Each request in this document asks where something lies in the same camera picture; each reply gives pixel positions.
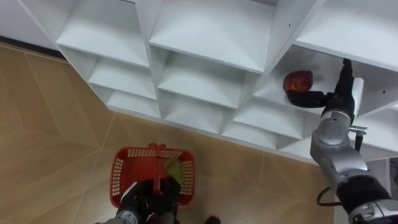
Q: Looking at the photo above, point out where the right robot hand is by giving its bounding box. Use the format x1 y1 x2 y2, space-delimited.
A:
285 58 365 124

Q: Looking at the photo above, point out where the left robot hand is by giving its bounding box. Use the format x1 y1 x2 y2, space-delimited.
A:
119 177 182 217

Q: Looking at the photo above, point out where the red plastic basket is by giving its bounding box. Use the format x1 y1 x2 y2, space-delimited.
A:
109 142 197 209

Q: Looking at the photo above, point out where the red apple soft toy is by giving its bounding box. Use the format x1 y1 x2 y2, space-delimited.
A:
282 70 314 93

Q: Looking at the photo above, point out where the green soft toy fruit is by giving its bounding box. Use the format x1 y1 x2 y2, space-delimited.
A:
164 157 185 185

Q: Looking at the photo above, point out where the white shelf unit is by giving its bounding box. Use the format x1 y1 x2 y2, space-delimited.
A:
19 0 398 165

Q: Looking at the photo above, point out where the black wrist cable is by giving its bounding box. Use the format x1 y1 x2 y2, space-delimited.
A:
316 125 368 208

